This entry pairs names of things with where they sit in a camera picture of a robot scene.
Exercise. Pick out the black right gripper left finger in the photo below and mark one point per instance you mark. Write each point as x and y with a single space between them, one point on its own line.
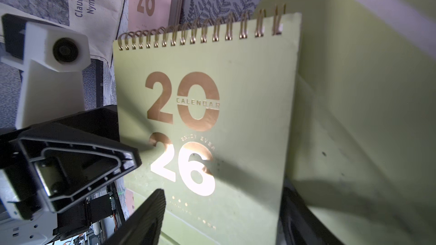
144 226

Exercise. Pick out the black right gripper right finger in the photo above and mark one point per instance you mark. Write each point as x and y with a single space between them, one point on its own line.
297 224

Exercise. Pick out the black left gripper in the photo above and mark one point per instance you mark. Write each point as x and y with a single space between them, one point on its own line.
56 164

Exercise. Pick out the green 2026 calendar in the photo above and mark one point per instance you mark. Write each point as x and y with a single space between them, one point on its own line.
363 142
209 108

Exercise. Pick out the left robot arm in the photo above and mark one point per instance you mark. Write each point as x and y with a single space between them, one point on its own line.
46 227

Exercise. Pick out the cream canvas tote bag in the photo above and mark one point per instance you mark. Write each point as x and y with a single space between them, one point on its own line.
99 20

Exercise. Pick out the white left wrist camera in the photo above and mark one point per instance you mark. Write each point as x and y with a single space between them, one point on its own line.
52 59

